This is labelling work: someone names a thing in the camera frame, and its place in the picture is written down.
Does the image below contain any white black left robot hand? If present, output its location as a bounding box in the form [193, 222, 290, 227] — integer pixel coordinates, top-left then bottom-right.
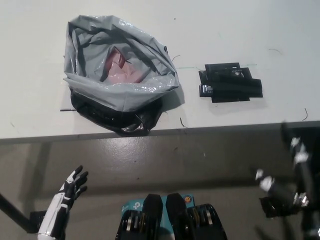
[37, 165, 89, 237]

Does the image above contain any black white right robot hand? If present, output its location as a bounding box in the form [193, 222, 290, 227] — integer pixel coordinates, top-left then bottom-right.
[254, 121, 320, 210]

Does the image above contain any grey black plastic bag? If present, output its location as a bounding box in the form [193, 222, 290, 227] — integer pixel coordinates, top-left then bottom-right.
[62, 14, 180, 137]

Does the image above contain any black metal table leg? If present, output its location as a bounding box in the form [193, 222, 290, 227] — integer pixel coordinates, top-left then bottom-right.
[0, 191, 30, 234]

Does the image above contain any black teal robot torso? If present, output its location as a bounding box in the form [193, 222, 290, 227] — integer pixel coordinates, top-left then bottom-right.
[115, 191, 228, 240]

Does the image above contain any black tape patch on table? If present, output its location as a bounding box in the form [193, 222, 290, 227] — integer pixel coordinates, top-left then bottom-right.
[198, 60, 261, 104]

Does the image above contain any pink plastic item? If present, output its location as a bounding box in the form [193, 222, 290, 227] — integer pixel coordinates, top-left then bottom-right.
[101, 46, 149, 85]

